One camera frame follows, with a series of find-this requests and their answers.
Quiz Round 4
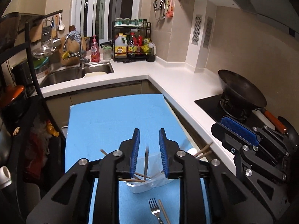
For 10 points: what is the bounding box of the black metal shelf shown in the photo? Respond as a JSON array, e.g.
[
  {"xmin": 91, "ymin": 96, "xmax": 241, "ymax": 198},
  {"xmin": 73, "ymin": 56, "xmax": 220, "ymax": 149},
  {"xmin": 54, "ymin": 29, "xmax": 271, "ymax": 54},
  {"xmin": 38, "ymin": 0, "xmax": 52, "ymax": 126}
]
[{"xmin": 1, "ymin": 12, "xmax": 66, "ymax": 175}]

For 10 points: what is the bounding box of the white handled fork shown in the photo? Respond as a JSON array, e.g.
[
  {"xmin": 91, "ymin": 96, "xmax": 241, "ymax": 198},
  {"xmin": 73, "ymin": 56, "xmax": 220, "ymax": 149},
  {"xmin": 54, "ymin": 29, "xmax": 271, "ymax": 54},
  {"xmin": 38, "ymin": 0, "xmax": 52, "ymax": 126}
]
[{"xmin": 149, "ymin": 198, "xmax": 163, "ymax": 224}]

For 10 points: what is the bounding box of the black wok wooden handle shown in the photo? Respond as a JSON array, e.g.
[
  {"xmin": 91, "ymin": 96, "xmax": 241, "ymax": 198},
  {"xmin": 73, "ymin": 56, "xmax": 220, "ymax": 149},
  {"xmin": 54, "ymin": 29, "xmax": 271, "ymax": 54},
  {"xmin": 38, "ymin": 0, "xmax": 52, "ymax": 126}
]
[{"xmin": 217, "ymin": 69, "xmax": 288, "ymax": 135}]

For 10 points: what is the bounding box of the wooden chopstick beside fork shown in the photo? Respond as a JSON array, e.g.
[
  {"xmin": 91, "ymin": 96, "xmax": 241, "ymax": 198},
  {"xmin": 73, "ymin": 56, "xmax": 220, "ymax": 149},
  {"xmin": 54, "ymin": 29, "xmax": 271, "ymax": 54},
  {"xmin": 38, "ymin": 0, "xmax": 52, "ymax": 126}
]
[{"xmin": 158, "ymin": 199, "xmax": 171, "ymax": 224}]

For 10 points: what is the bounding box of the chrome sink faucet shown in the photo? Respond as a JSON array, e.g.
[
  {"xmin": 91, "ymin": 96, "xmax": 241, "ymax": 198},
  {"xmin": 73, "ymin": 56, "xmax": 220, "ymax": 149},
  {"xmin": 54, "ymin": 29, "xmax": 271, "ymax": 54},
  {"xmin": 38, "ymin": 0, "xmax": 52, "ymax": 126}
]
[{"xmin": 60, "ymin": 33, "xmax": 90, "ymax": 68}]

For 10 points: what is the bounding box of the red dish soap bottle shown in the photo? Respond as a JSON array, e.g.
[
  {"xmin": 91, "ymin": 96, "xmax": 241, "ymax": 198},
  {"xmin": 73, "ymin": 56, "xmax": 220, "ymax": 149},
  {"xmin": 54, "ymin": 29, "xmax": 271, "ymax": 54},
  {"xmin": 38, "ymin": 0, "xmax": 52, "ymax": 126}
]
[{"xmin": 90, "ymin": 36, "xmax": 100, "ymax": 62}]

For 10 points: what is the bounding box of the black condiment rack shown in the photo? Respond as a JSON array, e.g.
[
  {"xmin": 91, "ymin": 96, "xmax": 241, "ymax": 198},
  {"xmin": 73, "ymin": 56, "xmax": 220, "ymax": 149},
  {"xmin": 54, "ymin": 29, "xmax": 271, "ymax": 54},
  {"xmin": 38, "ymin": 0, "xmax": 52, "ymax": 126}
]
[{"xmin": 112, "ymin": 18, "xmax": 157, "ymax": 63}]

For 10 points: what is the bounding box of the stainless steel sink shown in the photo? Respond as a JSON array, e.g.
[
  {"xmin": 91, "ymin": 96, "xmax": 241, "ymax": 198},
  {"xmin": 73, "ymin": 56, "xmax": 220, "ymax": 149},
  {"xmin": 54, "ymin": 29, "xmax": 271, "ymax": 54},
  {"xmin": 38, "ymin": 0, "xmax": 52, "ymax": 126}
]
[{"xmin": 40, "ymin": 62, "xmax": 114, "ymax": 88}]

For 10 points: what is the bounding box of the blue table mat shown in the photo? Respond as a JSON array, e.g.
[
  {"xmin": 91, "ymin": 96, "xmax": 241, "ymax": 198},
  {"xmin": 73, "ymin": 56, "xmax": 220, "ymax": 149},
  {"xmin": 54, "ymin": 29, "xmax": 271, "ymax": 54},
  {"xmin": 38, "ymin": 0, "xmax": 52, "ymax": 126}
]
[{"xmin": 64, "ymin": 93, "xmax": 211, "ymax": 224}]

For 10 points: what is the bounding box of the wooden chopstick pair left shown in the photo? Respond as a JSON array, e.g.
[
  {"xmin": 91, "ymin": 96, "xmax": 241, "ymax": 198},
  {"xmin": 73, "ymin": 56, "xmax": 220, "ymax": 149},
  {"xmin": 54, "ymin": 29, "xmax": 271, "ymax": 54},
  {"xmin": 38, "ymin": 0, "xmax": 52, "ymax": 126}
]
[{"xmin": 194, "ymin": 142, "xmax": 213, "ymax": 157}]

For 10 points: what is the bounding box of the wooden cutting board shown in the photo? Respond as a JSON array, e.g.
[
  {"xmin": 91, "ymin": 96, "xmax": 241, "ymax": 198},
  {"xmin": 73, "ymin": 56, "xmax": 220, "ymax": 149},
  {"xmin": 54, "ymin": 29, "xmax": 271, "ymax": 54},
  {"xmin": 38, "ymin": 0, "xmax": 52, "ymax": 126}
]
[{"xmin": 59, "ymin": 36, "xmax": 86, "ymax": 66}]

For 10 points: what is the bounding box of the wooden chopstick pair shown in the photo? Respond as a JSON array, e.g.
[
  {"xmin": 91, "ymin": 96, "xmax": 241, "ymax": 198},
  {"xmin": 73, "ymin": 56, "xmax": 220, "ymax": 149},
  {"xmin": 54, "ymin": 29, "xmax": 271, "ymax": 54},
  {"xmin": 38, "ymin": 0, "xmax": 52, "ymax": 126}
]
[
  {"xmin": 196, "ymin": 151, "xmax": 212, "ymax": 160},
  {"xmin": 194, "ymin": 142, "xmax": 213, "ymax": 157}
]

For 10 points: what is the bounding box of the clear plastic utensil holder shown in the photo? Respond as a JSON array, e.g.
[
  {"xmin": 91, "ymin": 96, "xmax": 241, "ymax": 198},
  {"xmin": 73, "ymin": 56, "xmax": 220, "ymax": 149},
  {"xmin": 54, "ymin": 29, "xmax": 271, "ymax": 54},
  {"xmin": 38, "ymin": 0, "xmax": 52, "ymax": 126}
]
[{"xmin": 126, "ymin": 153, "xmax": 173, "ymax": 194}]

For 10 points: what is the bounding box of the hanging utensil rack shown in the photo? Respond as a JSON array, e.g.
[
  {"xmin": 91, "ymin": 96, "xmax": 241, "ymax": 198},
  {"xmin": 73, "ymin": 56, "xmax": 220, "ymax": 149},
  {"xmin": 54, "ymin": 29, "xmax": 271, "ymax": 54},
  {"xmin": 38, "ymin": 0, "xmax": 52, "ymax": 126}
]
[{"xmin": 153, "ymin": 0, "xmax": 174, "ymax": 21}]

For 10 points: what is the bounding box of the chopstick in holder left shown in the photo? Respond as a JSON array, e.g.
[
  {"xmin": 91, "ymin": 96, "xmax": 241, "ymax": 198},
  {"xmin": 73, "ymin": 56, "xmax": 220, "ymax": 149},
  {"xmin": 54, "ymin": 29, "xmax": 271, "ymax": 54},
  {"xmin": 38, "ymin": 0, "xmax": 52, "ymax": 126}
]
[{"xmin": 119, "ymin": 178, "xmax": 145, "ymax": 183}]

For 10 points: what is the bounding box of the wooden chopstick pair right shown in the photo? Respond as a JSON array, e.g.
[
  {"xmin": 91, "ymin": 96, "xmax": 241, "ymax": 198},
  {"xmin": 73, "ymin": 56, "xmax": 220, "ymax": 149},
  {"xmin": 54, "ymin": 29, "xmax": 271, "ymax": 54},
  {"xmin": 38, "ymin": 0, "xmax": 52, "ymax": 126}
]
[{"xmin": 196, "ymin": 151, "xmax": 212, "ymax": 160}]

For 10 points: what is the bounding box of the window with white frame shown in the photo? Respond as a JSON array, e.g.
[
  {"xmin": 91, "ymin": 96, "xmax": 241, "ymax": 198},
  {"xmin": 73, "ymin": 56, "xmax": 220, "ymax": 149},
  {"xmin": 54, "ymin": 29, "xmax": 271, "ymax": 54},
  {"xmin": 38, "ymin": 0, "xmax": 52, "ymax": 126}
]
[{"xmin": 70, "ymin": 0, "xmax": 141, "ymax": 42}]

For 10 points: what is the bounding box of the yellow oil bottle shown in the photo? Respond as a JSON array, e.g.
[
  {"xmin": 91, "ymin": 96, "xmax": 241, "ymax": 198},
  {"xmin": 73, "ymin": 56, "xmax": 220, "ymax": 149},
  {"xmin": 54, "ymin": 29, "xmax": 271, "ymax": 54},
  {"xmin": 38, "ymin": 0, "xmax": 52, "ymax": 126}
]
[{"xmin": 115, "ymin": 33, "xmax": 128, "ymax": 59}]

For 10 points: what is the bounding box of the black gas stove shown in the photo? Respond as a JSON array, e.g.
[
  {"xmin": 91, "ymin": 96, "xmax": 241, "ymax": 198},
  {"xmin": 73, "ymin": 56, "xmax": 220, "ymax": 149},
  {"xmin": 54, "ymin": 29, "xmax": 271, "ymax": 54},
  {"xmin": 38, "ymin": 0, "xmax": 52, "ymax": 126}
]
[{"xmin": 195, "ymin": 94, "xmax": 275, "ymax": 130}]

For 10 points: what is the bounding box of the glass jar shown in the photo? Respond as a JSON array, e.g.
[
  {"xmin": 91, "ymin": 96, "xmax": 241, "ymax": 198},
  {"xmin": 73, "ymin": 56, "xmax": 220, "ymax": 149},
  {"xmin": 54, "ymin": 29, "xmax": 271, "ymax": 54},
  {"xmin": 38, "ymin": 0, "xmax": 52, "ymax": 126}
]
[{"xmin": 102, "ymin": 46, "xmax": 112, "ymax": 61}]

